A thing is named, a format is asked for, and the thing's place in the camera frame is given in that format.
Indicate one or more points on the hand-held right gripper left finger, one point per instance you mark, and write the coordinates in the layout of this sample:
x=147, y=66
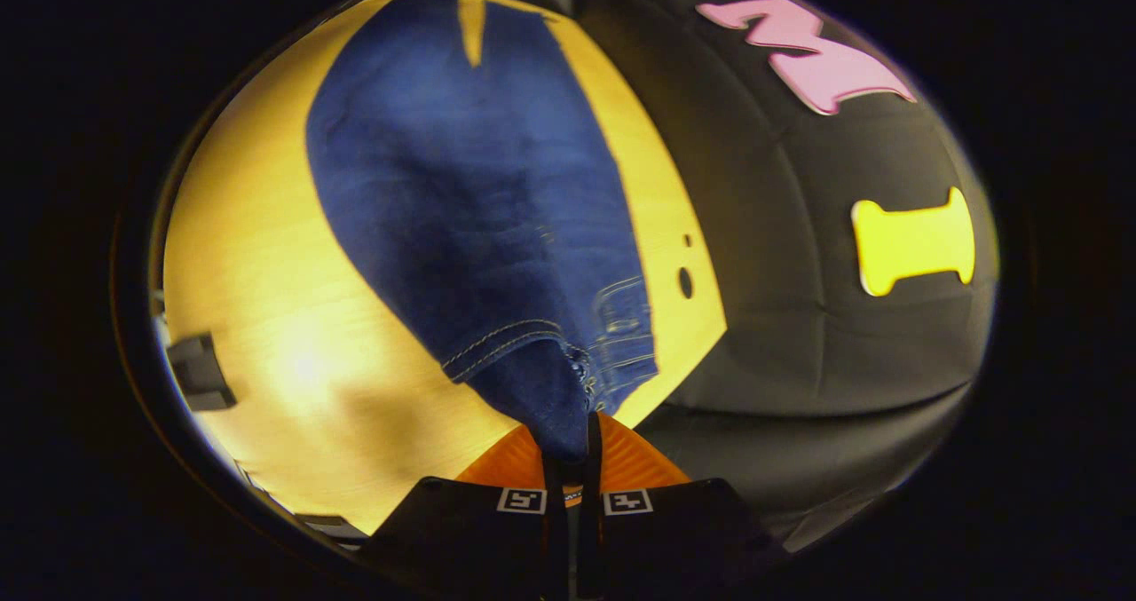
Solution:
x=555, y=539

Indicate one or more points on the blue jeans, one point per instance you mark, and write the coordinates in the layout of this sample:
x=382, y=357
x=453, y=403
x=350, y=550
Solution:
x=461, y=184

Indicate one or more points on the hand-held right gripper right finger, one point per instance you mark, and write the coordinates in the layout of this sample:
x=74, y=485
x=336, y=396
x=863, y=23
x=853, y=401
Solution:
x=593, y=530

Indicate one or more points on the black backdrop cloth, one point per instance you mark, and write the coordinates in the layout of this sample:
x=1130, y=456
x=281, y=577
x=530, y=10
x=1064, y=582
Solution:
x=781, y=272

